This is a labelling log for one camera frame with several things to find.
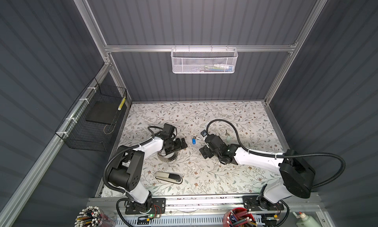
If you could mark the clear pencil jar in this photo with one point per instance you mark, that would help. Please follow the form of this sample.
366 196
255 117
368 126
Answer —
93 216

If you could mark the black wire basket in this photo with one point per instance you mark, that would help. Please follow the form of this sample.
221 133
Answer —
77 133

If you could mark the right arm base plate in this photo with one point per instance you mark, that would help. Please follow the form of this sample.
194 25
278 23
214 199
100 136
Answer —
251 202

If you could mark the yellow marker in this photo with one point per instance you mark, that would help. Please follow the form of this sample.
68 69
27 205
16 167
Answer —
121 104

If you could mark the red pencil cup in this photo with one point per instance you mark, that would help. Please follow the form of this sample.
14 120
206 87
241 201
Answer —
239 217

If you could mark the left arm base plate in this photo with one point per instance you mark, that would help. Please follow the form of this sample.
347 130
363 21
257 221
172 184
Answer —
151 206

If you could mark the white glue bottle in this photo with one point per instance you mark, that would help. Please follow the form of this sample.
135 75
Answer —
305 220

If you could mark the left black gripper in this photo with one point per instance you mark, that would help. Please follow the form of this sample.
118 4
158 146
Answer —
178 146

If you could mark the blue key fob with keyring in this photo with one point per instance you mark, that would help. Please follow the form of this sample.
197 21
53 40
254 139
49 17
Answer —
196 140

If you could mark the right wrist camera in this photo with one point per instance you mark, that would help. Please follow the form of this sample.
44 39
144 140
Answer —
204 134

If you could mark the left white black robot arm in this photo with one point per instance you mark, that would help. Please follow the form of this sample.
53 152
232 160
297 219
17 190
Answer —
123 171

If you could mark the grey black stapler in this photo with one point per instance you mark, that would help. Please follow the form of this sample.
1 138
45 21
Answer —
169 177

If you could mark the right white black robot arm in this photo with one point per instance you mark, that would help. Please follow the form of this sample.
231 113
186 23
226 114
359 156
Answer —
296 175

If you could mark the white wire mesh basket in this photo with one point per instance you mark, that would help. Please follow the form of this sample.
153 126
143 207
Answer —
204 60

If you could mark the black foam pad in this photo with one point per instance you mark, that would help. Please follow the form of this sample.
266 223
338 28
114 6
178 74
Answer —
103 113

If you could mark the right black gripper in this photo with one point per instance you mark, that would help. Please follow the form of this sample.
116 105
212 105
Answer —
204 150

